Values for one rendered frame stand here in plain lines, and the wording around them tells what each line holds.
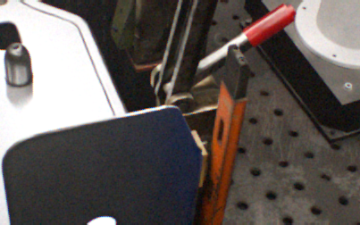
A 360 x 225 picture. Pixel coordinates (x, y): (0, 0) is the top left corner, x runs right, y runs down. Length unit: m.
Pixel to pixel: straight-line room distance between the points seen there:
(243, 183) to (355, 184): 0.18
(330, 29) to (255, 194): 0.30
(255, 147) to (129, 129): 0.85
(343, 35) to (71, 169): 0.91
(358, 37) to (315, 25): 0.08
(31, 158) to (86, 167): 0.03
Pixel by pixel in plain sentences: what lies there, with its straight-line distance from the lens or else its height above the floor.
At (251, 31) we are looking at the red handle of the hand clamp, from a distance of 0.79.
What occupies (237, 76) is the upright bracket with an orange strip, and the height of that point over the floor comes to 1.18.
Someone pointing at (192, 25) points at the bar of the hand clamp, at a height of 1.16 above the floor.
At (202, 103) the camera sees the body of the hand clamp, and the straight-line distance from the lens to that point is 0.81.
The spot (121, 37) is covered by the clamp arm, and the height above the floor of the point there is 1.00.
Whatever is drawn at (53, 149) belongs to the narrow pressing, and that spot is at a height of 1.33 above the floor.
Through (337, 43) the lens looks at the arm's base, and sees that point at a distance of 1.29.
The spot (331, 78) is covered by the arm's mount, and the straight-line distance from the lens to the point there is 1.25.
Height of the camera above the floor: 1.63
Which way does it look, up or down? 47 degrees down
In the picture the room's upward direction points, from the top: 6 degrees clockwise
